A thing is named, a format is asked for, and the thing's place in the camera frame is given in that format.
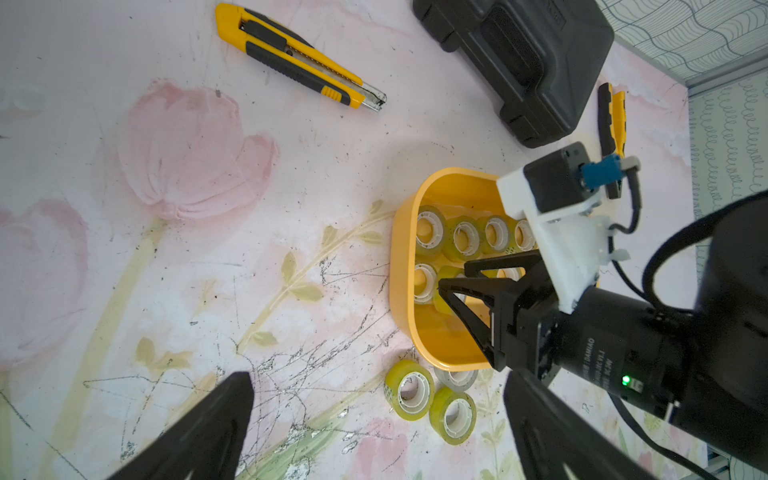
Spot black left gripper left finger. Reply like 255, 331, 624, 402
111, 371, 254, 479

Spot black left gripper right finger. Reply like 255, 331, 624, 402
503, 370, 651, 479

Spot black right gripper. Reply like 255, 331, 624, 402
438, 250, 693, 418

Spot yellow plastic storage box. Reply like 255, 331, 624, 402
389, 167, 601, 373

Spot yellow black pliers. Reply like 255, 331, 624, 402
597, 82, 627, 164

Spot black plastic tool case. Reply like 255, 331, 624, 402
412, 0, 614, 148

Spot yellow black utility knife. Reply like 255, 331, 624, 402
215, 3, 387, 112

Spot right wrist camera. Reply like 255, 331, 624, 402
496, 142, 642, 314

